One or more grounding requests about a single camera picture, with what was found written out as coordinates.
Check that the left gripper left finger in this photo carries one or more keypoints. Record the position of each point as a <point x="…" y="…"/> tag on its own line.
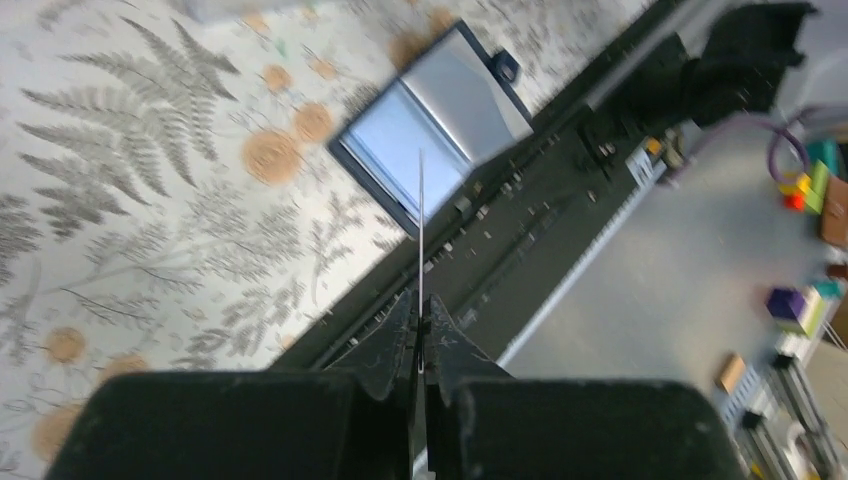
<point x="351" y="420"/>

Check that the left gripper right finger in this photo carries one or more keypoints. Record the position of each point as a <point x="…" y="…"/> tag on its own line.
<point x="483" y="423"/>

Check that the black credit card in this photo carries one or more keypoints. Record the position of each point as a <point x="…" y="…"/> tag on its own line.
<point x="421" y="241"/>

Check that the blue leather card holder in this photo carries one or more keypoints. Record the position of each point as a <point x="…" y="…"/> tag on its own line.
<point x="445" y="116"/>

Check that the clear plastic card box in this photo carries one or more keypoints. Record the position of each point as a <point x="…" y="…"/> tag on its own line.
<point x="204" y="11"/>

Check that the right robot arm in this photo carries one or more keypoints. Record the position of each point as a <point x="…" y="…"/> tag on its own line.
<point x="748" y="51"/>

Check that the floral tablecloth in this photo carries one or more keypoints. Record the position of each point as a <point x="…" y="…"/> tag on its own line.
<point x="167" y="200"/>

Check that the colourful toy blocks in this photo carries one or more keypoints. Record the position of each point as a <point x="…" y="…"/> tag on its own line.
<point x="822" y="189"/>

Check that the white slotted cable duct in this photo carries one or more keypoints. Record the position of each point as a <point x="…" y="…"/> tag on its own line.
<point x="650" y="176"/>

